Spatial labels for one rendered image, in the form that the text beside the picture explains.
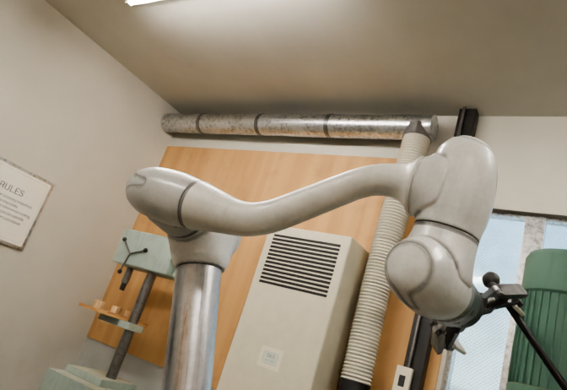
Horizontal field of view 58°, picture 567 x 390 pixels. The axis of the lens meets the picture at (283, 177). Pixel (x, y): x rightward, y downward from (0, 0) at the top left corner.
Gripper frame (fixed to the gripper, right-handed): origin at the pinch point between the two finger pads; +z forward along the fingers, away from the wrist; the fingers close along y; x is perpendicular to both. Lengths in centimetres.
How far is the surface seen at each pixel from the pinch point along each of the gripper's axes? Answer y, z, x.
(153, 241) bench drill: -140, 83, 173
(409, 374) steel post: -54, 132, 44
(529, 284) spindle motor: 11.5, 7.7, 5.2
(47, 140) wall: -162, 29, 252
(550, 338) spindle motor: 8.1, 5.8, -6.0
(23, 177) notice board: -180, 25, 231
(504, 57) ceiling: 70, 95, 126
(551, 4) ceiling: 87, 65, 109
